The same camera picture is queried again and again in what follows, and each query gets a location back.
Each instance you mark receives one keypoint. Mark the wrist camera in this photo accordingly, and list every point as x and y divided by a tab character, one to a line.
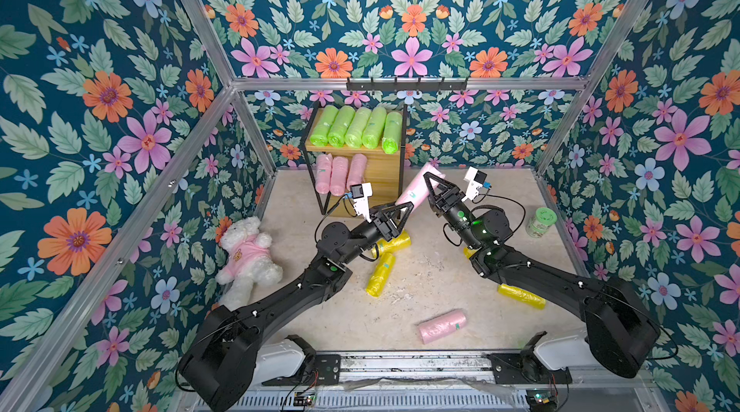
477	180
360	195

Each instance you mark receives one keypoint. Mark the black wall hook rail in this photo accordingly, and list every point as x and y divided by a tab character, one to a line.
424	85

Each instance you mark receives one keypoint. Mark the yellow roll diagonal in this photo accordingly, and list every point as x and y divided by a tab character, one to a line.
469	252
381	274

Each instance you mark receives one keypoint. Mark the yellow roll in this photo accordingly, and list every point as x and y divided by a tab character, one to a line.
401	242
522	296

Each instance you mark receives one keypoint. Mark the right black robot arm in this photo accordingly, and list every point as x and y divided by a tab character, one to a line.
619	331

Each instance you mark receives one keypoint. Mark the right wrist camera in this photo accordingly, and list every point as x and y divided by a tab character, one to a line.
477	180

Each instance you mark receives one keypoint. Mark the green roll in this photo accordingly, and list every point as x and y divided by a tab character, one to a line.
340	126
353	136
373	131

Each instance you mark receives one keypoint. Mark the yellow roll right diagonal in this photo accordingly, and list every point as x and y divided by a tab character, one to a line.
469	252

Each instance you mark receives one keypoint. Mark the yellow roll far right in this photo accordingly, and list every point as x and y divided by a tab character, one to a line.
522	296

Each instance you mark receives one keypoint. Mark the white plush toy pink shirt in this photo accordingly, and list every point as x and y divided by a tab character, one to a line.
249	262

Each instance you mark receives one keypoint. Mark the pink roll bottom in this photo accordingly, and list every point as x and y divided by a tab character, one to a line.
442	326

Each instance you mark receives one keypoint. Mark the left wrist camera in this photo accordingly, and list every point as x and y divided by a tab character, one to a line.
360	195

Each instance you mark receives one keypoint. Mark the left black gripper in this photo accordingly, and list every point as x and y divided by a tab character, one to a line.
380	226

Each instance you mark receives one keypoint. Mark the green lidded jar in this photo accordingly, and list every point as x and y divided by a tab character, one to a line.
540	222

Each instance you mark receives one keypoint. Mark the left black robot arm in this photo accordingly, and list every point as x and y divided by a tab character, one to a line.
220	364

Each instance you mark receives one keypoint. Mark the aluminium front rail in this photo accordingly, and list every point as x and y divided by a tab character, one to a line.
460	366

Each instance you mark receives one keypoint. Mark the yellow roll diagonal middle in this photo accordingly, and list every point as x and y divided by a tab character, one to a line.
381	274

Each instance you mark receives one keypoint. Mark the pink roll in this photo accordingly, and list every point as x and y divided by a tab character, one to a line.
442	326
417	191
324	166
356	171
339	174

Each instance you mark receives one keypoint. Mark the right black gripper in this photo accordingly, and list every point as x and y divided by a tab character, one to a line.
443	203

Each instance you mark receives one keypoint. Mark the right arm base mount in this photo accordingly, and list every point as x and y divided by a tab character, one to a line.
523	367

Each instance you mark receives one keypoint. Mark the wooden three-tier shelf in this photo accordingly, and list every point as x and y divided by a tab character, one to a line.
384	172

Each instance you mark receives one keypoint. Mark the green roll diagonal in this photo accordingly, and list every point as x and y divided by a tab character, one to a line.
320	131
392	132

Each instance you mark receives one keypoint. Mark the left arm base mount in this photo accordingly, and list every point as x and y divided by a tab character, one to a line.
293	361

